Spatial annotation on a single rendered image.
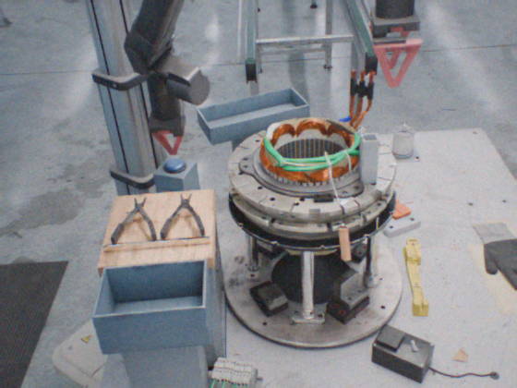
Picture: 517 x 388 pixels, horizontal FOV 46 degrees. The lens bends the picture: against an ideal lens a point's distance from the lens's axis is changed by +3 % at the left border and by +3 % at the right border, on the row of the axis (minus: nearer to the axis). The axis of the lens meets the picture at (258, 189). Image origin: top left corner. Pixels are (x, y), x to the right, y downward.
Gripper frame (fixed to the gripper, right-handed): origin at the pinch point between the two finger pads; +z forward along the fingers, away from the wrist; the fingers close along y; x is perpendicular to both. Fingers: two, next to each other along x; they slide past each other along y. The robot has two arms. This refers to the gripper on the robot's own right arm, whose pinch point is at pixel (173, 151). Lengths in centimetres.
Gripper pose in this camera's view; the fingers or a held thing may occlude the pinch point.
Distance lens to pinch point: 126.9
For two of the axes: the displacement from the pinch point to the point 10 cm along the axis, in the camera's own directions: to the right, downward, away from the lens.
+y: -0.2, -6.2, 7.8
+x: -10.0, 0.4, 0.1
